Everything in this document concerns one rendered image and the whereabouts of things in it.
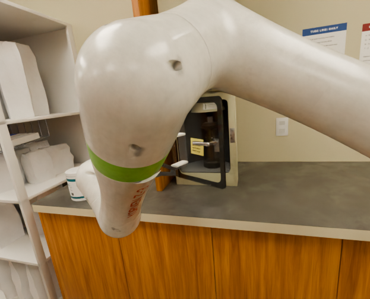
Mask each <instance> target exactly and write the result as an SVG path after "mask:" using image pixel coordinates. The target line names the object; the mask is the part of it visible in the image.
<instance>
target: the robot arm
mask: <svg viewBox="0 0 370 299"><path fill-rule="evenodd" d="M74 84H75V91H76V95H77V102H78V108H79V112H80V118H81V124H82V127H83V132H84V137H85V140H86V144H87V149H88V153H89V156H90V160H87V161H86V162H84V163H83V164H82V165H80V167H79V168H78V170H77V172H76V175H75V182H76V185H77V187H78V189H79V190H80V192H81V193H82V194H83V196H84V197H85V199H86V200H87V202H88V204H89V205H90V206H91V208H92V210H93V212H94V214H95V216H96V219H97V222H98V223H99V226H100V228H101V230H102V231H103V232H104V233H105V234H106V235H107V236H109V237H113V238H123V237H126V236H128V235H130V234H131V233H133V232H134V231H135V229H136V228H137V227H138V225H139V223H140V219H141V206H142V203H143V200H144V198H145V195H146V193H147V191H148V189H149V187H150V185H151V184H152V182H153V180H154V179H155V178H156V177H160V176H175V175H176V173H175V171H176V170H177V169H179V168H181V166H182V165H184V164H186V163H188V161H185V160H182V161H179V162H177V163H175V164H172V165H171V166H170V165H167V164H165V163H164V161H165V159H166V157H167V155H168V154H169V152H170V150H171V148H172V146H173V144H174V142H175V140H176V138H177V137H179V136H183V135H186V133H179V131H180V130H181V127H182V125H183V123H184V120H185V118H186V116H187V114H188V113H189V111H190V110H191V109H192V108H193V106H194V105H195V104H196V102H197V101H198V100H199V98H200V97H201V96H202V95H203V94H204V93H205V92H206V91H207V90H209V89H212V88H213V89H216V90H219V91H222V92H224V93H228V94H231V95H233V96H236V97H239V98H242V99H244V100H247V101H250V102H251V103H254V104H257V105H259V106H262V107H265V108H266V109H269V110H272V111H274V112H276V113H278V114H281V115H283V116H286V117H288V118H290V119H292V120H295V121H297V122H299V123H301V124H303V125H305V126H307V127H309V128H312V129H314V130H316V131H318V132H320V133H322V134H324V135H326V136H328V137H330V138H332V139H334V140H336V141H338V142H340V143H342V144H344V145H346V146H348V147H349V148H351V149H353V150H355V151H357V152H359V153H361V154H363V155H364V156H366V157H368V158H370V64H368V63H366V62H362V61H360V60H357V59H355V58H352V57H350V56H347V55H345V54H342V53H340V52H338V51H335V50H333V49H330V48H328V47H325V46H323V45H321V44H319V43H316V42H314V41H312V40H310V39H307V38H306V37H303V36H301V35H299V34H296V33H294V32H292V31H290V30H288V29H286V28H284V27H282V26H280V25H278V24H276V23H274V22H272V21H270V20H268V19H266V18H264V17H263V16H261V15H259V14H257V13H255V12H253V11H251V10H250V9H248V8H246V7H245V6H243V5H241V4H239V3H237V2H236V1H234V0H187V1H186V2H184V3H183V4H180V5H178V6H177V7H174V8H172V9H170V10H167V11H165V12H162V13H160V14H153V15H145V16H140V17H132V18H125V19H120V20H115V21H113V22H111V23H109V24H105V25H103V26H101V27H100V28H98V29H97V30H96V31H94V32H93V33H92V34H91V35H90V36H89V37H88V38H87V40H86V41H85V42H84V44H83V45H82V47H81V49H80V51H79V53H78V56H77V59H76V62H75V68H74ZM161 167H164V168H167V169H169V170H170V171H159V170H160V168H161Z"/></svg>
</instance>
